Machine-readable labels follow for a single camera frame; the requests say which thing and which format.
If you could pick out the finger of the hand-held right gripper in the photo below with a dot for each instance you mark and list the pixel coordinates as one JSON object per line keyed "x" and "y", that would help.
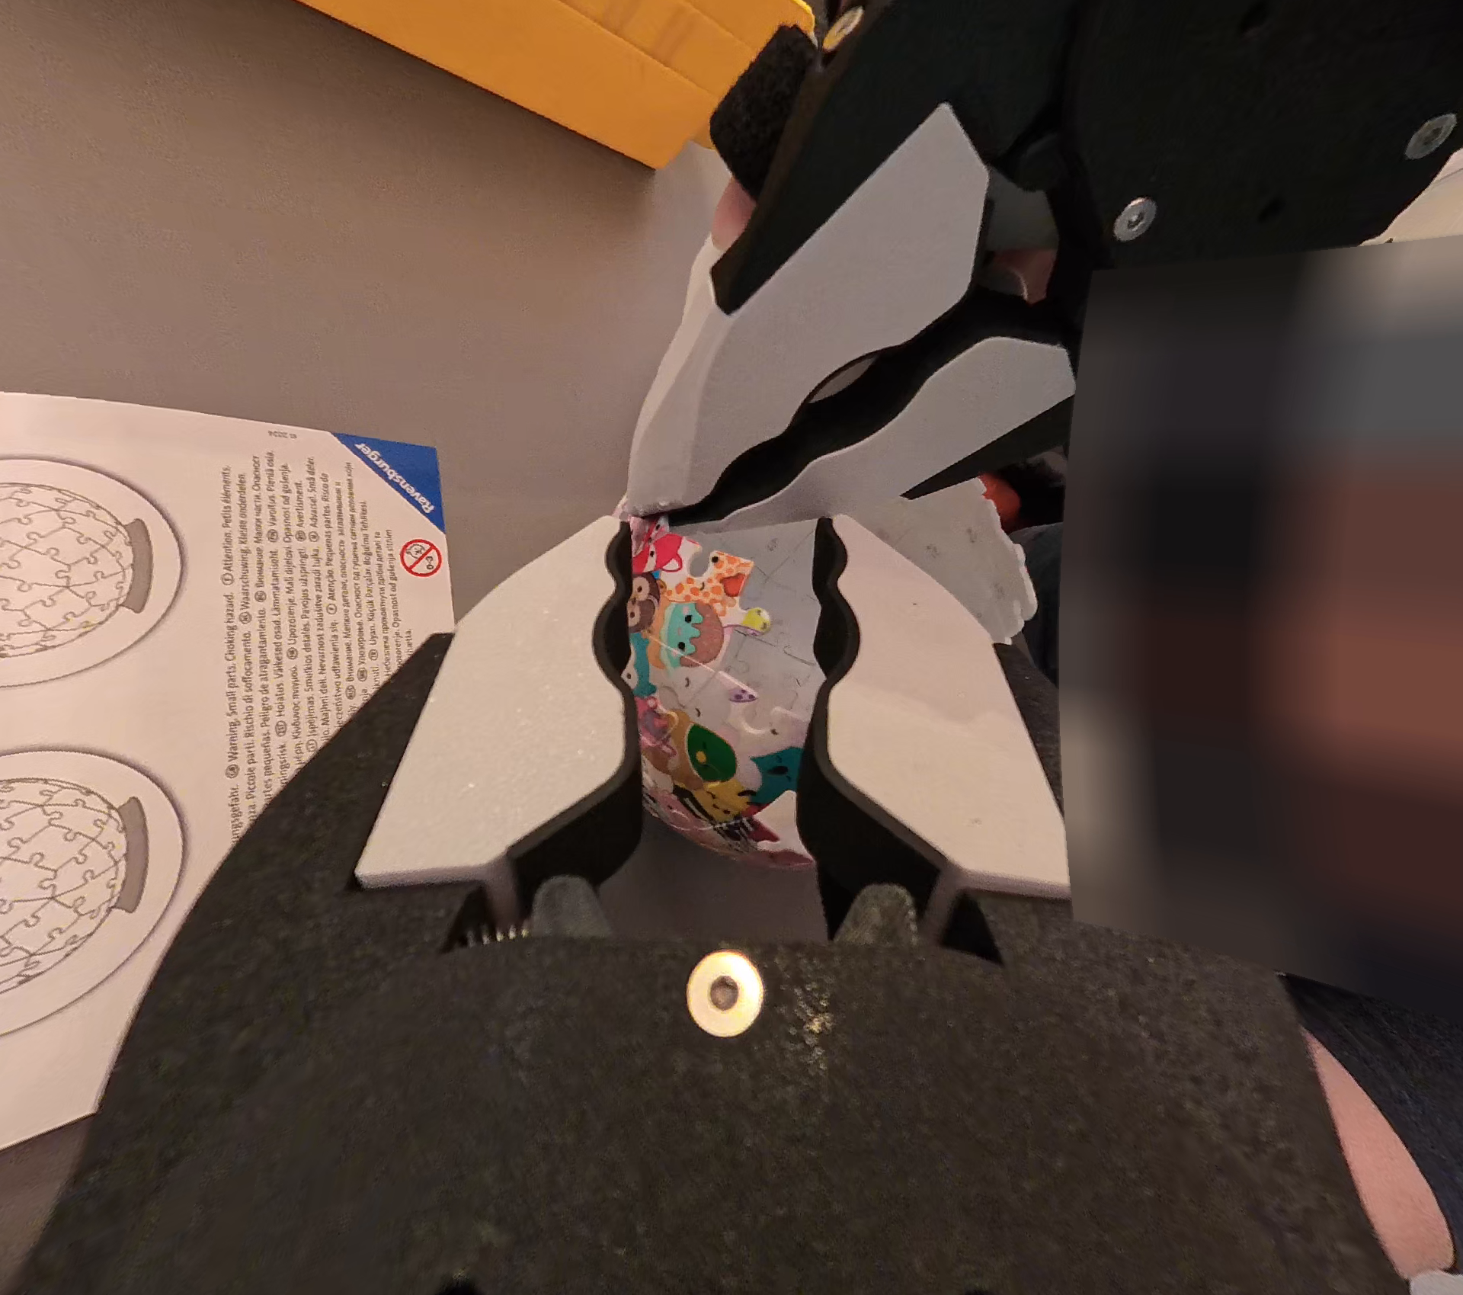
{"x": 985, "y": 392}
{"x": 824, "y": 290}

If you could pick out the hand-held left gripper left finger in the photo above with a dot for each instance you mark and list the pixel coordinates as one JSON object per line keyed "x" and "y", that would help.
{"x": 503, "y": 723}

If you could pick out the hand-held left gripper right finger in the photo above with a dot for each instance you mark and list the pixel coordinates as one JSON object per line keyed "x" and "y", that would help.
{"x": 916, "y": 747}

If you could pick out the colourful puzzle ball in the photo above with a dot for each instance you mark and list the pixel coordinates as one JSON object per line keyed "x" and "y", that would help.
{"x": 710, "y": 656}

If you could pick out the white instruction sheet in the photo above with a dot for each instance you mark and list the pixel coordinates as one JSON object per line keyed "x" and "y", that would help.
{"x": 173, "y": 631}

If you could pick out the person's leg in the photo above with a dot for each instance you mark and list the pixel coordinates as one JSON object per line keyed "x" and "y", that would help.
{"x": 1406, "y": 1088}

